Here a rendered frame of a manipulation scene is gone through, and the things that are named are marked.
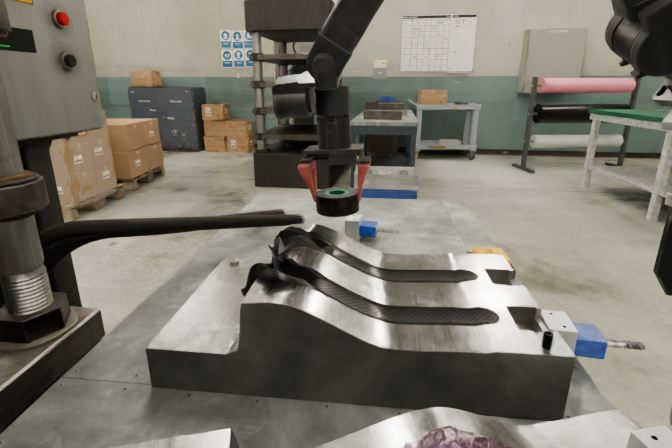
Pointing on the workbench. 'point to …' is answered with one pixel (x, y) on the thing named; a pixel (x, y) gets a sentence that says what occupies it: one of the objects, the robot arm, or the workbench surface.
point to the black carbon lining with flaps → (281, 270)
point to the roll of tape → (337, 201)
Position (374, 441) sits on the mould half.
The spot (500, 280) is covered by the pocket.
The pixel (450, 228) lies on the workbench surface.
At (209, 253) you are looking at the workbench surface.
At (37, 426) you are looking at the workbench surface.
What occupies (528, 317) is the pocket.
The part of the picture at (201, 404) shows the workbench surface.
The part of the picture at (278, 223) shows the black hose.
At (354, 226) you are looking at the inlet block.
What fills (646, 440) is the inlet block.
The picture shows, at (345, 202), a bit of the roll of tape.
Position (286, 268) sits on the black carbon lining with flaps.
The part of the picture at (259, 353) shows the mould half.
